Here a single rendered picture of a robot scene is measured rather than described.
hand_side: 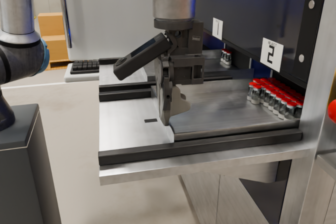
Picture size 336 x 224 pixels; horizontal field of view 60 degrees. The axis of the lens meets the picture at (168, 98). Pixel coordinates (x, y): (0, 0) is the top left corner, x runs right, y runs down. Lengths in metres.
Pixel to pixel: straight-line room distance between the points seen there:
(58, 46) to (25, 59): 3.18
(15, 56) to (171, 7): 0.55
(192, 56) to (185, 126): 0.18
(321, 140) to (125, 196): 1.36
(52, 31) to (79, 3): 3.03
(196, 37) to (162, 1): 0.09
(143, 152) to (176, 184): 1.34
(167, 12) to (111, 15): 0.93
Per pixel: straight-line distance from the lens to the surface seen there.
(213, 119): 0.68
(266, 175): 0.74
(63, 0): 1.36
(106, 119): 0.69
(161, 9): 0.51
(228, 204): 1.10
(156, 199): 1.76
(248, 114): 0.72
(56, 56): 4.14
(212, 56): 1.17
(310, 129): 0.62
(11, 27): 0.92
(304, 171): 0.66
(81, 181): 1.96
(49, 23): 4.42
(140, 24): 1.44
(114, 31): 1.43
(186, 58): 0.52
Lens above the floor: 1.19
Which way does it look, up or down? 23 degrees down
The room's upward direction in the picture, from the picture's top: straight up
